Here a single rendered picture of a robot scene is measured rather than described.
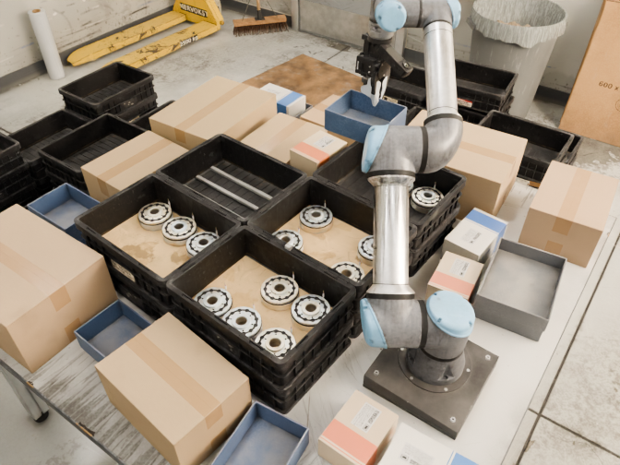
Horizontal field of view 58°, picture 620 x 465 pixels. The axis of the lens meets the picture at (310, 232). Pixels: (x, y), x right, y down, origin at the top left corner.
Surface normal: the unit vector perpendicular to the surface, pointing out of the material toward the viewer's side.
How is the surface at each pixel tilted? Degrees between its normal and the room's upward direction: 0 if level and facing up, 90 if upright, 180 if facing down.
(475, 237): 0
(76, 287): 90
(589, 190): 0
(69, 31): 90
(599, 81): 76
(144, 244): 0
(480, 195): 90
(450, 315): 10
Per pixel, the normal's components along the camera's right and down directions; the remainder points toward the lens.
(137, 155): 0.00, -0.74
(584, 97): -0.54, 0.35
